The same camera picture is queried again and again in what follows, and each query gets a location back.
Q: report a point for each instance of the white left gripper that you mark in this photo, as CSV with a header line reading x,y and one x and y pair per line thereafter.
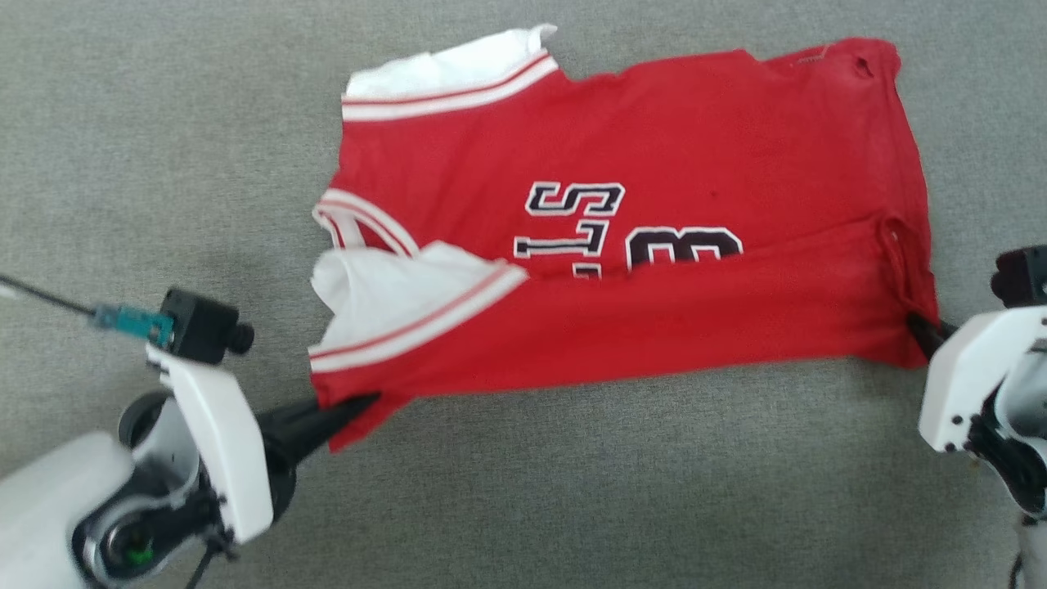
x,y
225,442

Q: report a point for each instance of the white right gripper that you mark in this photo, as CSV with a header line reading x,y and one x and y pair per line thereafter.
x,y
973,368

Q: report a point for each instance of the red basketball jersey white trim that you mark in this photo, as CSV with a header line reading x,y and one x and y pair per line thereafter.
x,y
654,343

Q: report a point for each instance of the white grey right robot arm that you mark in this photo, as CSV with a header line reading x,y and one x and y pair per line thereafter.
x,y
1022,458

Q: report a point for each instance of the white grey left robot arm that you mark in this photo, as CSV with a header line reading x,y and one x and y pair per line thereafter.
x,y
49,507

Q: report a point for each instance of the grey fabric sofa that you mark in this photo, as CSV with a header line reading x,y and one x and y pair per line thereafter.
x,y
572,507

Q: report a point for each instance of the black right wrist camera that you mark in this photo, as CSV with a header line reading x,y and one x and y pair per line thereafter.
x,y
1022,276

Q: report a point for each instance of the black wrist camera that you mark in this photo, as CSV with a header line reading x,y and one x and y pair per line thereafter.
x,y
200,325
1022,276

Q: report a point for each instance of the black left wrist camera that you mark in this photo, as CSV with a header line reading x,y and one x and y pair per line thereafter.
x,y
200,325

